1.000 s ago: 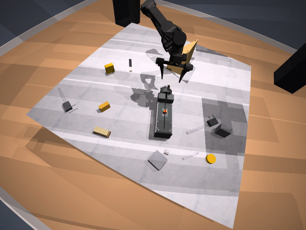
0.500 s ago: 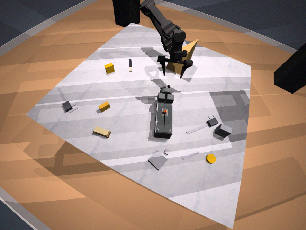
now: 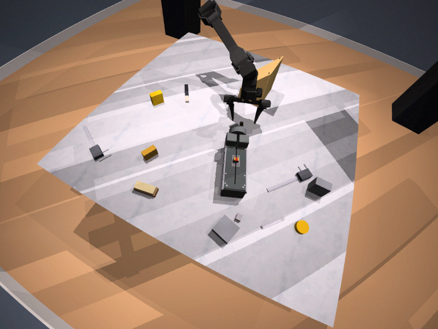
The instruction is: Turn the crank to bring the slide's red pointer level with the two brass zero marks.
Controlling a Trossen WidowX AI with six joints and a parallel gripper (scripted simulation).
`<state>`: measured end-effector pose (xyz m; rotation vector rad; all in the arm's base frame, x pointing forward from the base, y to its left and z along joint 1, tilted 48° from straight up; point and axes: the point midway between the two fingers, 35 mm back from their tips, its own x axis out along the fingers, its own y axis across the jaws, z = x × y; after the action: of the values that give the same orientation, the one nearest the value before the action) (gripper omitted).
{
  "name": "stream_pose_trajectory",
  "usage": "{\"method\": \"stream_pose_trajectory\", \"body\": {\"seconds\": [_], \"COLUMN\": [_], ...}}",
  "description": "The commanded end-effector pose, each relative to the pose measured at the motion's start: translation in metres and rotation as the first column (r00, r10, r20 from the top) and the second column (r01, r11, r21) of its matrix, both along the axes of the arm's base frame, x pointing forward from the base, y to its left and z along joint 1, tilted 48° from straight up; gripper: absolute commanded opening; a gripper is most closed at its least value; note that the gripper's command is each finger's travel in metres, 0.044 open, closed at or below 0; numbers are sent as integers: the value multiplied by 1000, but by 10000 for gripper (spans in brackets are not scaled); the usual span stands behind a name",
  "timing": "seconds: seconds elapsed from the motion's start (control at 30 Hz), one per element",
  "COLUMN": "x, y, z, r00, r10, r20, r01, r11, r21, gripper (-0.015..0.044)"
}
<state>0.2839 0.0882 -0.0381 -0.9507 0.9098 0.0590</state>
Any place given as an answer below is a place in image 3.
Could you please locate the yellow short cylinder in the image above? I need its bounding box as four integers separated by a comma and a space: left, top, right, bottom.
294, 220, 309, 234

